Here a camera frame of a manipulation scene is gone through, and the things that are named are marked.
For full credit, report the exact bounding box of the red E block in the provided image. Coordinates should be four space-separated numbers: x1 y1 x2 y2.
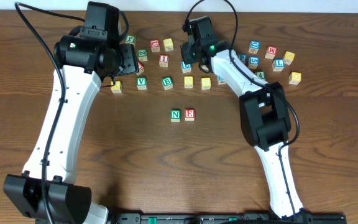
185 109 195 121

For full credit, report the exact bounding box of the green N block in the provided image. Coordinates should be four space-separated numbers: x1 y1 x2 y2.
170 110 181 122

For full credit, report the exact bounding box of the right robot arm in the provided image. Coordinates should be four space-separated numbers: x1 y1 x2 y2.
181 16 303 220

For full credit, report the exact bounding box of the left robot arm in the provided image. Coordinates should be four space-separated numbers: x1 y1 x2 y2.
3 1 139 223

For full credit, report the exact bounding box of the red A block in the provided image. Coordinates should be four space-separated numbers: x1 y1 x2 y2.
137 61 145 75

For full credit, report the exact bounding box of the blue L block middle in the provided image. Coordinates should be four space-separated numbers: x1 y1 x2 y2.
181 61 192 73

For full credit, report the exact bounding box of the blue l block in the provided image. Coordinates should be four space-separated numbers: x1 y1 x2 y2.
181 61 192 73
272 58 285 72

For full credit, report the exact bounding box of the green Z block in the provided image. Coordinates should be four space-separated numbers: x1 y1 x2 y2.
137 49 148 62

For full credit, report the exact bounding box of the yellow O block upper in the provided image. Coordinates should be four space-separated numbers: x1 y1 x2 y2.
201 65 209 72

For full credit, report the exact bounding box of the yellow o block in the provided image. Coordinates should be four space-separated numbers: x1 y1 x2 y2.
201 65 209 72
184 76 194 88

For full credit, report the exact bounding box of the green V block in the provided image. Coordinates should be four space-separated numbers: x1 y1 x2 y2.
137 77 147 90

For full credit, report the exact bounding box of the yellow S block upper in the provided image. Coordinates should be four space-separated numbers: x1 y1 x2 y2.
163 38 174 52

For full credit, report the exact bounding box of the yellow s block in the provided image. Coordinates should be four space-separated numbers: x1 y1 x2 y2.
163 38 174 52
201 77 211 90

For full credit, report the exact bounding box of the green J block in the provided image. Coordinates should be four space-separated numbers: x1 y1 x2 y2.
125 35 136 46

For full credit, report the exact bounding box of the yellow K block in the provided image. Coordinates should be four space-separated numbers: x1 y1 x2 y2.
110 81 122 93

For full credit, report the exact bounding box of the yellow O block lower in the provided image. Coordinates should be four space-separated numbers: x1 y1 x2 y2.
184 76 194 88

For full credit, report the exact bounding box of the red I block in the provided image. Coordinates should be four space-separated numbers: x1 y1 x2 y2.
159 54 169 67

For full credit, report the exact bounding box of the yellow S block lower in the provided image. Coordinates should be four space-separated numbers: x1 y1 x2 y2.
201 77 211 90

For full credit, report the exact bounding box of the red C block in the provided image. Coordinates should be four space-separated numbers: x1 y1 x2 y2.
150 39 160 52

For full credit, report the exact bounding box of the green B block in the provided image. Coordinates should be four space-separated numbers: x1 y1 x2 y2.
162 76 173 90

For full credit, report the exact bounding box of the blue T block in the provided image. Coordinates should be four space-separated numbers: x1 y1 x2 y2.
217 76 226 85

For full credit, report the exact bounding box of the blue P block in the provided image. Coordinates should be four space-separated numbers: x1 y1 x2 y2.
238 54 247 64

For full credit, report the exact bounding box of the blue 5 block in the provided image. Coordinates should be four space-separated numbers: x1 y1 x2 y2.
248 56 259 69

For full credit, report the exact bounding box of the blue D block right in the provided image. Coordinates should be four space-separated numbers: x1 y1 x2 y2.
249 40 260 54

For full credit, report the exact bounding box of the green 4 block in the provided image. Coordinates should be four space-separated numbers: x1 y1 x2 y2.
255 72 266 80

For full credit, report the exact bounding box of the red M block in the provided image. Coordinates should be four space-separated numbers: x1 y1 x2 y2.
265 46 277 60

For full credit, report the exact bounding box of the blue L block right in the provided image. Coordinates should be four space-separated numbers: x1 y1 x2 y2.
272 58 285 72

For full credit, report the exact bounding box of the yellow block far right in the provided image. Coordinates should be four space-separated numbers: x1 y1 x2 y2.
283 51 295 65

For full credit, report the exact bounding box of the yellow G block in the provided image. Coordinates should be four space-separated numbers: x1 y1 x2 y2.
288 72 301 85

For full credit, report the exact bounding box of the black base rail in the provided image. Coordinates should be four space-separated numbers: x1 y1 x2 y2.
106 213 347 224

